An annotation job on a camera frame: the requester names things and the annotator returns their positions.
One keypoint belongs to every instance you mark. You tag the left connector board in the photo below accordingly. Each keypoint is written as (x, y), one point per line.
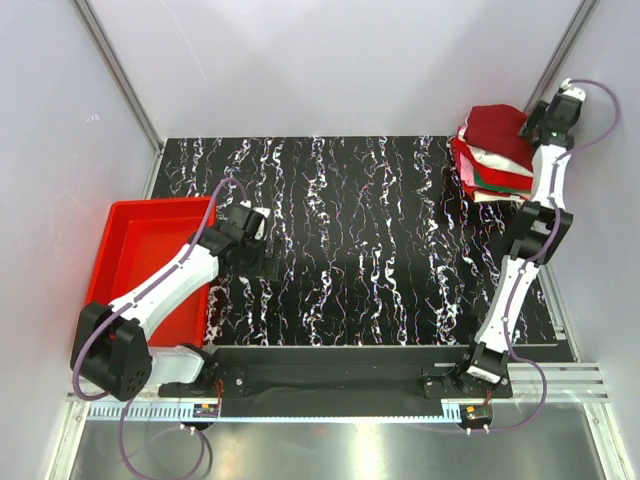
(206, 410)

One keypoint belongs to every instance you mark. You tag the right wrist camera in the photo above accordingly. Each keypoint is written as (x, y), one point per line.
(569, 88)

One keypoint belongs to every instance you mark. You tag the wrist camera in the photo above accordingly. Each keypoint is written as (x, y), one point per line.
(257, 219)
(569, 88)

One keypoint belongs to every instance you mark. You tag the green folded t-shirt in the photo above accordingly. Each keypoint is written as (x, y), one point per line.
(500, 181)

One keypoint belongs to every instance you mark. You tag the aluminium frame post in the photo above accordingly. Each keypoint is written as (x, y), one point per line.
(113, 64)
(565, 45)

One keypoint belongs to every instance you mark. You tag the white folded t-shirt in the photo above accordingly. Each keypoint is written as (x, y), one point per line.
(492, 160)

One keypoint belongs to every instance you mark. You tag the pink folded t-shirt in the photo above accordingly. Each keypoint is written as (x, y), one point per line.
(466, 170)

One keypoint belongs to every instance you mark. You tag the red plastic bin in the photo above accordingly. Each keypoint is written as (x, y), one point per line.
(139, 238)

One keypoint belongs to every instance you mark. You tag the red folded t-shirt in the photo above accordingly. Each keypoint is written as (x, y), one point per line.
(480, 169)

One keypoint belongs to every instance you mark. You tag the right aluminium frame post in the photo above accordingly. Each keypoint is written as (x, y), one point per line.
(565, 45)

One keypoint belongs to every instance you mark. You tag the left aluminium frame post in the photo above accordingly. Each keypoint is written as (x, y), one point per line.
(113, 64)

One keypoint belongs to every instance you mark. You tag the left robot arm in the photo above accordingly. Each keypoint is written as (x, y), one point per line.
(111, 355)

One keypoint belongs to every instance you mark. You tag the cream folded t-shirt bottom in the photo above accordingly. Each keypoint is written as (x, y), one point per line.
(484, 196)

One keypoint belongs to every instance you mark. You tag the right connector board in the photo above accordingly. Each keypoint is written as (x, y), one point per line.
(482, 412)

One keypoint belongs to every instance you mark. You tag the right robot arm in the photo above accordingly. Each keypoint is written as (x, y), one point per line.
(533, 236)

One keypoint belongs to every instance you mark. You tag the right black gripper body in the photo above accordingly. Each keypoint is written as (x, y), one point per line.
(535, 120)

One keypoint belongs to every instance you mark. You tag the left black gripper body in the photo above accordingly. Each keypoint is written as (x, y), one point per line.
(254, 264)

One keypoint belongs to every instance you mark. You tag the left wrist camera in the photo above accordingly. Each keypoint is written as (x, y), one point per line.
(257, 219)

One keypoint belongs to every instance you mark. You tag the white slotted cable duct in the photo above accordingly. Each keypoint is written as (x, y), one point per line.
(425, 411)

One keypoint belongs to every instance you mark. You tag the dark red t-shirt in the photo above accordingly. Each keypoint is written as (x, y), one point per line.
(495, 129)

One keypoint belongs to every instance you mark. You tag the connector board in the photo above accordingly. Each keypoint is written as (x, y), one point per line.
(206, 410)
(482, 412)

